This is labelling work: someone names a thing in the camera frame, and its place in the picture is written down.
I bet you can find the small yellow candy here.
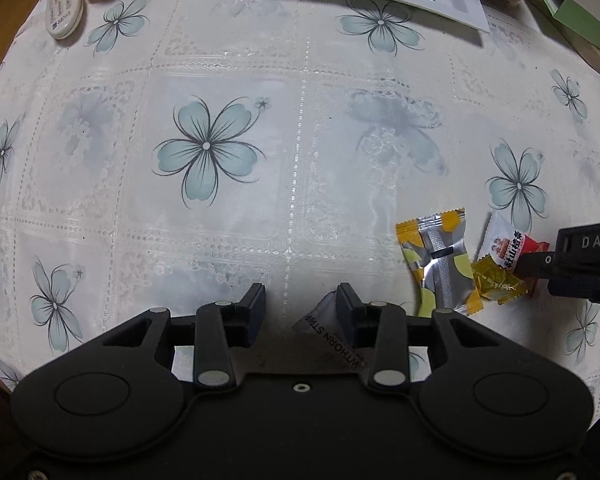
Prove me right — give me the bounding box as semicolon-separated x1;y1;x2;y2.
471;255;529;306

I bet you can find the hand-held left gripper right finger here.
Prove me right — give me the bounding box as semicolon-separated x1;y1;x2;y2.
336;282;502;391

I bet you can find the red white snack packet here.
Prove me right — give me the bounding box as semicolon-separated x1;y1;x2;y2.
477;210;551;301

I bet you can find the white remote control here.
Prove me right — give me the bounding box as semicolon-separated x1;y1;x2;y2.
46;0;85;40

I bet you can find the white translucent snack packet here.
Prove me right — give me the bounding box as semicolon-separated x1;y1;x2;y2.
290;292;382;379

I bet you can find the pale green box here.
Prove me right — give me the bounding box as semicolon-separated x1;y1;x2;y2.
526;0;600;81

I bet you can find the silver yellow snack packet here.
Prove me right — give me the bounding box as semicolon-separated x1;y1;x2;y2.
396;206;483;319

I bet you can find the white floral tablecloth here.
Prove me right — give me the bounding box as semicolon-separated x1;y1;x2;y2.
0;0;600;411

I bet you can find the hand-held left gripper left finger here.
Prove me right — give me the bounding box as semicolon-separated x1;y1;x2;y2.
100;282;267;391

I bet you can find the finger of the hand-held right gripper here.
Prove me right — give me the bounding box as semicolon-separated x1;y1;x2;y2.
521;251;557;280

